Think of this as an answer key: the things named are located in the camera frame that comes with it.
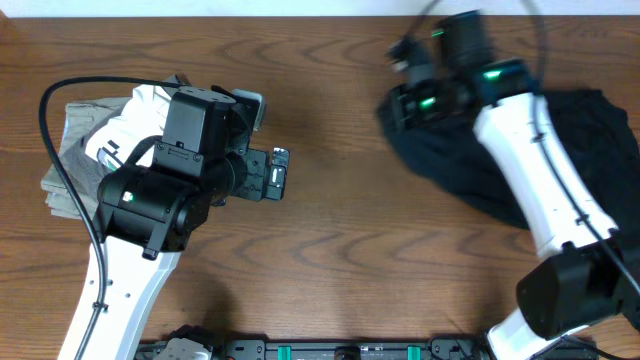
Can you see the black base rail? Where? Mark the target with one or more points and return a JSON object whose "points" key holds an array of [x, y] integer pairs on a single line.
{"points": [[193, 342]]}

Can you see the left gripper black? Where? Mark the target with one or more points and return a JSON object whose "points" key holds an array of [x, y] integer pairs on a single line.
{"points": [[257, 175]]}

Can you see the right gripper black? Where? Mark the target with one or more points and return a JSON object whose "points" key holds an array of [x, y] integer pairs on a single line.
{"points": [[396, 98]]}

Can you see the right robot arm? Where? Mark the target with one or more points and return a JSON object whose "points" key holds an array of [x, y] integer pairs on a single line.
{"points": [[575, 288]]}

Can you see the white folded t-shirt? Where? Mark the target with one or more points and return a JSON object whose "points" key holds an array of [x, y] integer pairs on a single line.
{"points": [[143, 116]]}

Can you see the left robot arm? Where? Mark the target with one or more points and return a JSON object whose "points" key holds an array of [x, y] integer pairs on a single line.
{"points": [[149, 207]]}

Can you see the black leggings red waistband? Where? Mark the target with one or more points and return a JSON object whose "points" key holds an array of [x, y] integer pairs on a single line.
{"points": [[577, 185]]}

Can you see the khaki folded cargo pants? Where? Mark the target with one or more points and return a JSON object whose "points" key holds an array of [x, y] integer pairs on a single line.
{"points": [[82, 120]]}

